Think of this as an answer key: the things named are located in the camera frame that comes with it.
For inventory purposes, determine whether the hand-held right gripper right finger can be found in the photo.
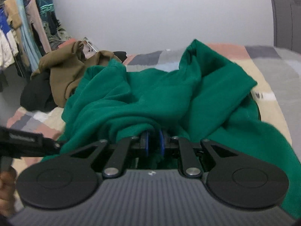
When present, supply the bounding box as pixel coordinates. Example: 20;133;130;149
159;129;239;178

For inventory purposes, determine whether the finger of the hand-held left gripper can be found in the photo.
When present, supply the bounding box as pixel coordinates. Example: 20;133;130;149
42;139;67;157

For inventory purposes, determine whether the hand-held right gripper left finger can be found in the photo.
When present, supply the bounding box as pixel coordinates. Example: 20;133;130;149
68;132;151;178

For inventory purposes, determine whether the green sweatshirt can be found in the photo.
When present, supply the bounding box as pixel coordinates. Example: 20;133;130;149
41;39;301;219

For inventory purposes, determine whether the white clothes hanger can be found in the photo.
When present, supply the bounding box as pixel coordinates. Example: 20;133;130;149
83;37;99;53

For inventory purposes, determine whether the row of hanging clothes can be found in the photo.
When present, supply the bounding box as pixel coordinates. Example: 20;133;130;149
0;0;71;92

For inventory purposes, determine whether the green clothes hanger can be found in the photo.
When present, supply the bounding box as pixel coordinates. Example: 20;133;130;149
38;0;55;16

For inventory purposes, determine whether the person's left hand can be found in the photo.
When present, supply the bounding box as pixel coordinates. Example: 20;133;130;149
0;167;17;217

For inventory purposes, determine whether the black garment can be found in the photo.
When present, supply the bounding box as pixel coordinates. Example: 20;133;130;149
20;50;127;112

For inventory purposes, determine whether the brown garment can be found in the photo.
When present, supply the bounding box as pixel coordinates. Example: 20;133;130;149
30;40;123;109

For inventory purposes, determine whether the white fabric label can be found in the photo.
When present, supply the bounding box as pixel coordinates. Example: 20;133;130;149
255;91;275;100

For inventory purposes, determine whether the patchwork bed cover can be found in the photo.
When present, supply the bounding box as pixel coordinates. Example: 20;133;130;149
7;43;301;193

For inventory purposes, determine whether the grey door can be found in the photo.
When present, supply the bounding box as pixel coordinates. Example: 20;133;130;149
268;0;301;52

